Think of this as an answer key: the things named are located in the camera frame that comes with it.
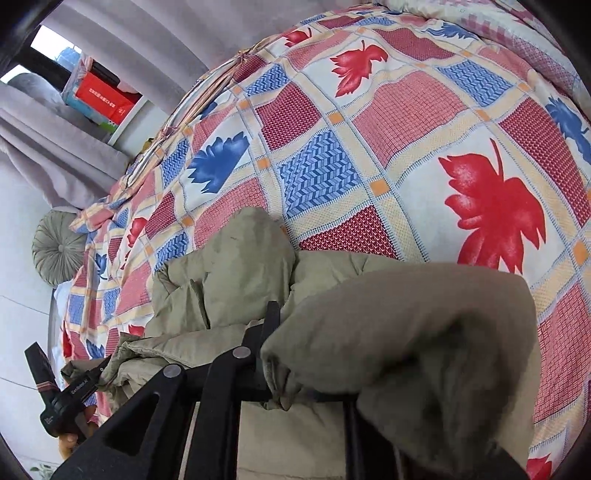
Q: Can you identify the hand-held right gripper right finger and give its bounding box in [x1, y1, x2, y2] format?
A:
[344, 397, 529, 480]

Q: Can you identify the person's left hand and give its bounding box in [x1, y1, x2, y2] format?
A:
[58, 433, 88, 457]

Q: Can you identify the white window sill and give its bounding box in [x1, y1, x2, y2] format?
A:
[106, 95, 161, 149]

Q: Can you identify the light blue printed box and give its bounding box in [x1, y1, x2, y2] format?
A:
[60, 51, 94, 108]

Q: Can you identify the round grey-green cushion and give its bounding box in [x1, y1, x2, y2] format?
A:
[31, 211, 90, 286]

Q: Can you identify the red box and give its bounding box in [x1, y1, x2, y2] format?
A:
[74, 69, 144, 126]

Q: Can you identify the leaf print checked bed sheet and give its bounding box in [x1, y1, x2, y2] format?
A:
[60, 0, 591, 480]

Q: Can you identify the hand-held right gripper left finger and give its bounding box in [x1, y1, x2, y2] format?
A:
[51, 301, 281, 480]

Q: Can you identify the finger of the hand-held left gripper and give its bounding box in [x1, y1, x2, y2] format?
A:
[24, 342, 57, 394]
[88, 354, 114, 388]

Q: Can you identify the khaki puffer jacket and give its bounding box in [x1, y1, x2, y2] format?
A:
[60, 207, 541, 480]

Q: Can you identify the grey curtain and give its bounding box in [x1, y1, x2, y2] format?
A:
[0, 80, 132, 215]
[44, 0, 333, 118]

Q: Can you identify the pink floral quilt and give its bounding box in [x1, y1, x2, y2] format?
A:
[383, 0, 591, 121]

